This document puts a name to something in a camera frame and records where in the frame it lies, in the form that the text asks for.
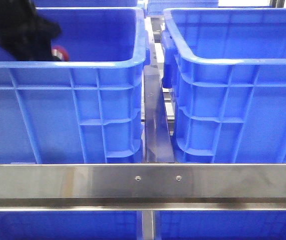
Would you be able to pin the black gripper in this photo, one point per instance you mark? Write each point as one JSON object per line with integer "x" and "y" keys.
{"x": 25, "y": 34}

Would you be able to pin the red push button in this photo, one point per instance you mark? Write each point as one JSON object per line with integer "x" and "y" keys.
{"x": 59, "y": 53}

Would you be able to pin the rear left blue crate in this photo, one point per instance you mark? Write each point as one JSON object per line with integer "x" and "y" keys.
{"x": 89, "y": 3}

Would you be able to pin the left blue plastic crate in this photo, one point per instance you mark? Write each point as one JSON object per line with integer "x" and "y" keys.
{"x": 83, "y": 111}

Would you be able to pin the blue plastic crate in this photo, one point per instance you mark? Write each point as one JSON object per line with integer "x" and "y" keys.
{"x": 226, "y": 69}
{"x": 83, "y": 111}

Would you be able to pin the rear right blue crate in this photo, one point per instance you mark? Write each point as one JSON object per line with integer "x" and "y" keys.
{"x": 155, "y": 8}

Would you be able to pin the steel divider bar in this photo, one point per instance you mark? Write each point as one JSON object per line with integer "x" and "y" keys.
{"x": 158, "y": 147}

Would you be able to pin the lower left blue crate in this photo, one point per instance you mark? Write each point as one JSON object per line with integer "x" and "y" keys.
{"x": 71, "y": 225}

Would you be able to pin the right blue plastic crate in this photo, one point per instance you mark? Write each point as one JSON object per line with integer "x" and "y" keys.
{"x": 226, "y": 69}

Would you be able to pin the lower right blue crate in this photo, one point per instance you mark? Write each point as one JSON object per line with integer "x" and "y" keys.
{"x": 221, "y": 225}

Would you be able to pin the left rail screw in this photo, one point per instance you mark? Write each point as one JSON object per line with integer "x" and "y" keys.
{"x": 137, "y": 178}

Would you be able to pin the rail screw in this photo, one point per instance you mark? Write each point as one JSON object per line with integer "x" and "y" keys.
{"x": 178, "y": 178}
{"x": 137, "y": 178}

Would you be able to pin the right rail screw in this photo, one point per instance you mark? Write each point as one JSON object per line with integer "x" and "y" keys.
{"x": 178, "y": 178}

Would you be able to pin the steel vertical rack post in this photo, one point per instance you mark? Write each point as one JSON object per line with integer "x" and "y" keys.
{"x": 148, "y": 225}

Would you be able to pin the stainless steel rack rail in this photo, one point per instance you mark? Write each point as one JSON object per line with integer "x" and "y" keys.
{"x": 112, "y": 187}

